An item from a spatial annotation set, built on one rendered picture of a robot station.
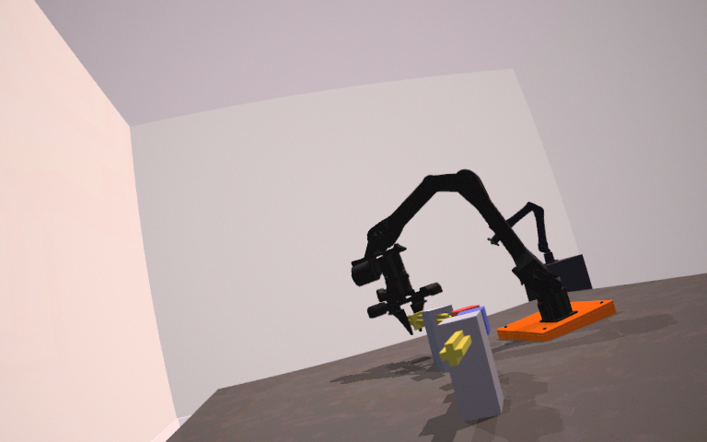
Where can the yellow square bar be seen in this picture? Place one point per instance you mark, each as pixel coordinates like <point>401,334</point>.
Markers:
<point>429,319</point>

